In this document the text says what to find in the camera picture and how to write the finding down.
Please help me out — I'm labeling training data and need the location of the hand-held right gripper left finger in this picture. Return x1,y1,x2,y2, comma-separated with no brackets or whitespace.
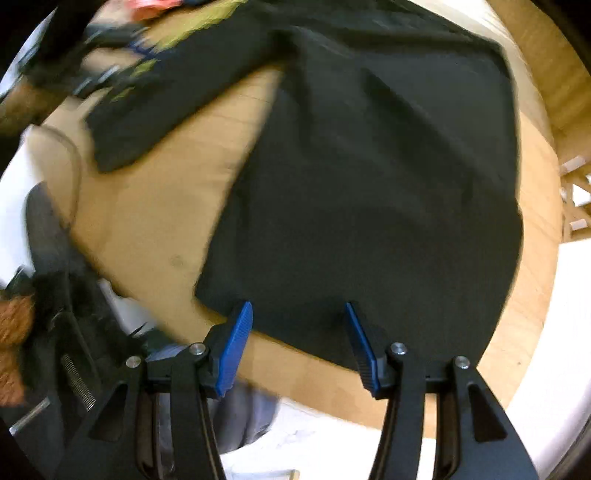
60,301,254,480

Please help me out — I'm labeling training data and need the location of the pink garment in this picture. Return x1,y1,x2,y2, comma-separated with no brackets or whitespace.
131,0,183,21

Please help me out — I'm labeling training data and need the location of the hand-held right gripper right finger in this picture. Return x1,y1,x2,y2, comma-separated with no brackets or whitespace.
344,302,541,480

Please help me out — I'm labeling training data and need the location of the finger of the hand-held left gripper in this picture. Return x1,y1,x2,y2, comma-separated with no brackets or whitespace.
85,23,154,54
73,65,139,99

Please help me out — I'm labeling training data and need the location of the brown fuzzy cloth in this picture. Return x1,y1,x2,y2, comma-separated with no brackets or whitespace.
0,295,38,407

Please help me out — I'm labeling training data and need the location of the wooden railing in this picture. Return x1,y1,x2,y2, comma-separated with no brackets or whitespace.
556,154,591,243

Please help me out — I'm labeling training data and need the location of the black shirt with yellow print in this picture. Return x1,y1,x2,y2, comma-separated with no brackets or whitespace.
85,0,525,374

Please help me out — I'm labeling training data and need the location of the black office chair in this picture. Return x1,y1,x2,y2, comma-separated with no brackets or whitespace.
9,182,153,480

